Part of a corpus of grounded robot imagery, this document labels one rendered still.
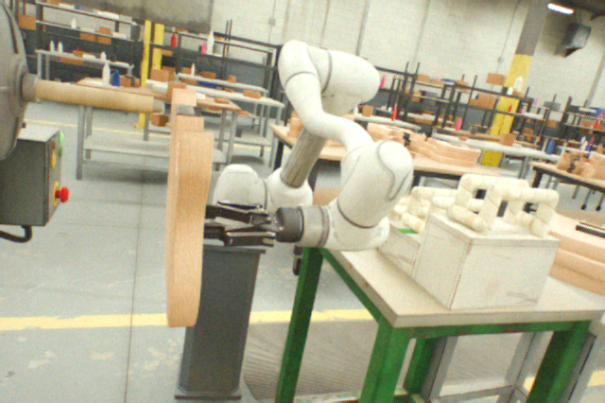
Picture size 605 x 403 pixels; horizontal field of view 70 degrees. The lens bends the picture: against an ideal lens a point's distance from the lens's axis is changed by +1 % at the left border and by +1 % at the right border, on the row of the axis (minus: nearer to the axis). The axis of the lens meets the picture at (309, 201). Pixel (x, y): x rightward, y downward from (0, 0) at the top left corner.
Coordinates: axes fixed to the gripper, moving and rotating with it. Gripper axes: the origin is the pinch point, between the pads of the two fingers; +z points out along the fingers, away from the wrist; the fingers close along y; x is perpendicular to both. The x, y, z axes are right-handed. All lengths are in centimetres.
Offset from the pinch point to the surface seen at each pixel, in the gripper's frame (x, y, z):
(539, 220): 10, -10, -74
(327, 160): -48, 166, -100
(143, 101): 19.9, 7.1, 11.0
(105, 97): 19.6, 6.9, 17.1
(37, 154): 0.0, 24.5, 31.5
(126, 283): -130, 145, 16
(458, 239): 5, -11, -53
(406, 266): -11, 1, -52
